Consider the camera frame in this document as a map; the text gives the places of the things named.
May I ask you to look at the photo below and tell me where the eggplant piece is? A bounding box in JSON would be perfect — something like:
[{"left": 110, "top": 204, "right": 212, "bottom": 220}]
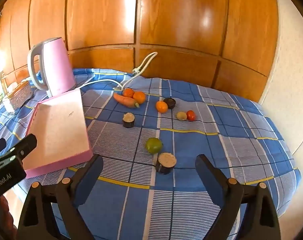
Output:
[
  {"left": 155, "top": 152, "right": 177, "bottom": 174},
  {"left": 122, "top": 113, "right": 135, "bottom": 128}
]

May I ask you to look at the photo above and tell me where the orange tangerine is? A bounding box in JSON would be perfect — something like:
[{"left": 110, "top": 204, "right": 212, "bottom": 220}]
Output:
[
  {"left": 122, "top": 88, "right": 135, "bottom": 98},
  {"left": 132, "top": 91, "right": 146, "bottom": 105},
  {"left": 155, "top": 101, "right": 168, "bottom": 113}
]

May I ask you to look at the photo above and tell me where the red tomato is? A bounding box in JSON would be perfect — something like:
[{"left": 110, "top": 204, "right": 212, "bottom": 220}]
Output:
[{"left": 186, "top": 110, "right": 196, "bottom": 121}]

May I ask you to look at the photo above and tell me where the green lime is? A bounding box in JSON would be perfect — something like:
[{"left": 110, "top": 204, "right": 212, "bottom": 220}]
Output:
[{"left": 145, "top": 138, "right": 163, "bottom": 154}]

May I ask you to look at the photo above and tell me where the brown kiwi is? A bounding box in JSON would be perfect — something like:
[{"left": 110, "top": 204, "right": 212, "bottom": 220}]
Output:
[{"left": 176, "top": 111, "right": 187, "bottom": 121}]

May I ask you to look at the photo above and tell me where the dark eggplant slice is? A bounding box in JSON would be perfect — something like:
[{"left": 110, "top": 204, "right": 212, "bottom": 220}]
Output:
[{"left": 163, "top": 98, "right": 176, "bottom": 109}]

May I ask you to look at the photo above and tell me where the pink tray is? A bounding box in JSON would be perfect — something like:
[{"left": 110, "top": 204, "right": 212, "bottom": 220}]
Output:
[{"left": 22, "top": 88, "right": 93, "bottom": 178}]

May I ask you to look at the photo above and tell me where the glittery box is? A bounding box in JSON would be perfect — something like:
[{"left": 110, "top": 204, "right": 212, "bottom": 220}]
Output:
[{"left": 2, "top": 80, "right": 33, "bottom": 112}]

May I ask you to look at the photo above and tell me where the pink electric kettle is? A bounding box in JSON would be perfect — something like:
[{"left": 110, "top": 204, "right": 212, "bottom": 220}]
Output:
[{"left": 27, "top": 37, "right": 76, "bottom": 97}]

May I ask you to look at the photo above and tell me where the orange carrot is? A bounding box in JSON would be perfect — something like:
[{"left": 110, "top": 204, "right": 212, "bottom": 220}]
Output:
[{"left": 113, "top": 93, "right": 140, "bottom": 108}]

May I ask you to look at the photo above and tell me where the blue plaid tablecloth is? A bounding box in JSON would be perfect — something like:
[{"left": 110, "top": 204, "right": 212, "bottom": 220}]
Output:
[{"left": 0, "top": 69, "right": 301, "bottom": 239}]

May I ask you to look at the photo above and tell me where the wooden wardrobe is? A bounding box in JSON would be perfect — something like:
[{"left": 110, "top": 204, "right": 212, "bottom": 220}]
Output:
[{"left": 0, "top": 0, "right": 278, "bottom": 101}]

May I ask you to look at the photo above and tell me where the white power cable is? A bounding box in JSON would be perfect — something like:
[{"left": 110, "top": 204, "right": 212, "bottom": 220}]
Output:
[{"left": 76, "top": 51, "right": 159, "bottom": 91}]

